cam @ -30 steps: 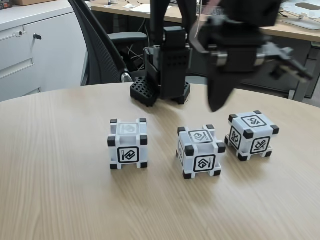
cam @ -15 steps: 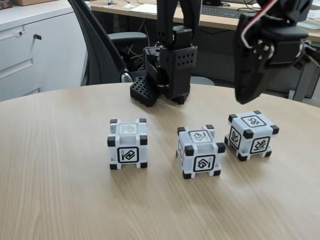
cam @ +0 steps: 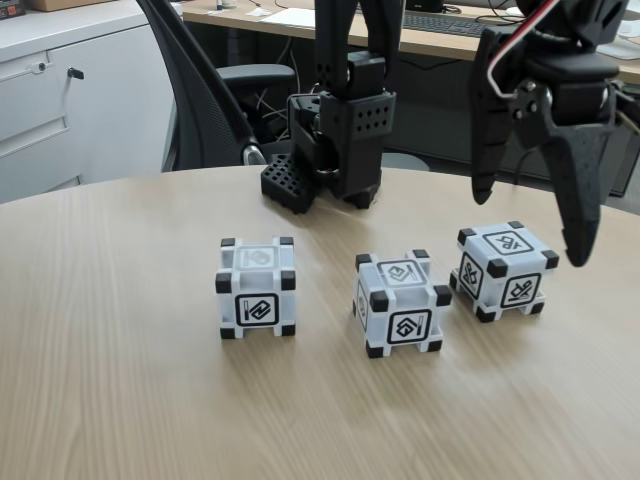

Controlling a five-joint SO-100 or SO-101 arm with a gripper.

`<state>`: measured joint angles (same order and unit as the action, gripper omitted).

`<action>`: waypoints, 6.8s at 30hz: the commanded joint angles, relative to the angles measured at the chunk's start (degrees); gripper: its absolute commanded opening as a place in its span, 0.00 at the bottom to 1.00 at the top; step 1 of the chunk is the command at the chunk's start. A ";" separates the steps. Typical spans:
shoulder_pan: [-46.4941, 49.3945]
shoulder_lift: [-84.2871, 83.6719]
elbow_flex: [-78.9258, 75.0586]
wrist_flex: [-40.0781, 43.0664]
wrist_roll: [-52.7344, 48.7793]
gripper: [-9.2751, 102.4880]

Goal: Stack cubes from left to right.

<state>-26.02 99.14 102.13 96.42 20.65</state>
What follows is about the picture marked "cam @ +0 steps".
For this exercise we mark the white cube crossed letters symbol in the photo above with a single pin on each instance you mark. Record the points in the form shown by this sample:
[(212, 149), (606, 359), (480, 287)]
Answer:
[(500, 245)]

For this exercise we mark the white cube nested diamonds symbol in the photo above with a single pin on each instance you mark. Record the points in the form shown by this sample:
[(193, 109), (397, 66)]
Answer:
[(405, 327)]

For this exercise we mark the wooden office desk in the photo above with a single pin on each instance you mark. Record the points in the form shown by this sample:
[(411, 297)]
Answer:
[(440, 105)]

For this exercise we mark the silver laptop stand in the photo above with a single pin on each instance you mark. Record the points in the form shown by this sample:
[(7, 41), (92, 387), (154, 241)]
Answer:
[(622, 50)]

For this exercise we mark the black computer keyboard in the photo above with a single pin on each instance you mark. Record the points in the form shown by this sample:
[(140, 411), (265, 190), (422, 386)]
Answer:
[(440, 24)]

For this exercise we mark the black desktop device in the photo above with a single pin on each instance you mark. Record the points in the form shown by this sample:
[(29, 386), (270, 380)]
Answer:
[(425, 5)]

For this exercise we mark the white paper sheet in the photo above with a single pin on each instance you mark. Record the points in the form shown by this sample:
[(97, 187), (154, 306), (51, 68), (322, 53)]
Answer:
[(287, 16)]

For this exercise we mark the white cube zigzag diamond symbol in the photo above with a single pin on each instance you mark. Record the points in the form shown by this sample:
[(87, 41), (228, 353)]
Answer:
[(257, 310)]

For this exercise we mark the black mesh office chair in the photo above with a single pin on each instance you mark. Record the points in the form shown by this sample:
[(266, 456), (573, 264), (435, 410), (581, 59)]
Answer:
[(200, 100)]

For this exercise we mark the white drawer cabinet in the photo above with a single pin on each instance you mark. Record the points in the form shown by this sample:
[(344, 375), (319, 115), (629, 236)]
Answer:
[(100, 125)]

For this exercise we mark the black cabinet key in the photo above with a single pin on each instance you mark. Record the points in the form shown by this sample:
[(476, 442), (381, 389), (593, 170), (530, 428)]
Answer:
[(76, 73)]

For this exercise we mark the brown cardboard box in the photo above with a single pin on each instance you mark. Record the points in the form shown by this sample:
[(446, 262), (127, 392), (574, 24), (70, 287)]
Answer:
[(57, 4)]

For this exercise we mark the dark printed box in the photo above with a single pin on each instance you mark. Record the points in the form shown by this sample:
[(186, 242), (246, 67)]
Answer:
[(10, 7)]

